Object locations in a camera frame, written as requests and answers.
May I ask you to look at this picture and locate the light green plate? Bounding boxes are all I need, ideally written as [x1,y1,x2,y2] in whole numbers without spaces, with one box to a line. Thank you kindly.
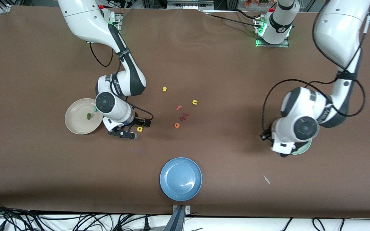
[290,139,312,155]

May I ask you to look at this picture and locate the beige brown plate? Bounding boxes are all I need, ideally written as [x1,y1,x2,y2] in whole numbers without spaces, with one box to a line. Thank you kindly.
[65,98,105,135]

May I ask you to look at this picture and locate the blue plate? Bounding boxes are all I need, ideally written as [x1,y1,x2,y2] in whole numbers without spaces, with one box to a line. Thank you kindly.
[160,157,203,202]

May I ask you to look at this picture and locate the orange artificial flowers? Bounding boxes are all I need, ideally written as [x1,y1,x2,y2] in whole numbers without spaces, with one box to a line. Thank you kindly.
[244,0,270,7]

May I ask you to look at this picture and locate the grey metal box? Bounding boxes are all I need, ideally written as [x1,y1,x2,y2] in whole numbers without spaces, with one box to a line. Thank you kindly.
[167,0,215,9]

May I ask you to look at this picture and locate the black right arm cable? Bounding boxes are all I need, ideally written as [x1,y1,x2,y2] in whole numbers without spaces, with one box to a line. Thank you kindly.
[89,40,154,121]

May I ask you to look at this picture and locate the short black cable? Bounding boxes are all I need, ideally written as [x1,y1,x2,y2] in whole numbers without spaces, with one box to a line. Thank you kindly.
[280,218,294,231]

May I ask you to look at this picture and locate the looped thin black cable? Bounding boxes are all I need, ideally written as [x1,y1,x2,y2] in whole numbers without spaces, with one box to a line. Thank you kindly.
[312,218,345,231]

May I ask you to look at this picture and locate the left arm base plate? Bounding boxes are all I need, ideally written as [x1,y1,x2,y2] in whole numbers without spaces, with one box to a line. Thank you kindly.
[255,16,290,48]

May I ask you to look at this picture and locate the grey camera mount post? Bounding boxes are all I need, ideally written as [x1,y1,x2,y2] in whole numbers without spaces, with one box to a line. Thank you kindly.
[163,205,192,231]

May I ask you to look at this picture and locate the black cable across table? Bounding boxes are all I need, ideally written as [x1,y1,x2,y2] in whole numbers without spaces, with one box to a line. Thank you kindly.
[204,9,259,28]

